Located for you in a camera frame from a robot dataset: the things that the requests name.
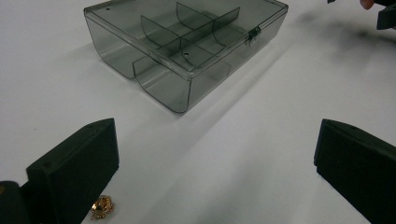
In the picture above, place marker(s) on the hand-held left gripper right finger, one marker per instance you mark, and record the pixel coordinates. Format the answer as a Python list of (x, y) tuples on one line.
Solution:
[(361, 168)]

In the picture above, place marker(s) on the transparent grey compartment box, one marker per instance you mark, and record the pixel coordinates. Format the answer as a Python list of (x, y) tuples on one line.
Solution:
[(162, 84)]

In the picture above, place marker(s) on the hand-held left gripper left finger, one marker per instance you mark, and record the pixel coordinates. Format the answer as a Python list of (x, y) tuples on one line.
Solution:
[(74, 168)]

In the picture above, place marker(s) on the small gold brooch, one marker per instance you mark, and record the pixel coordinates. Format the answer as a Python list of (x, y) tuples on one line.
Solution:
[(102, 207)]

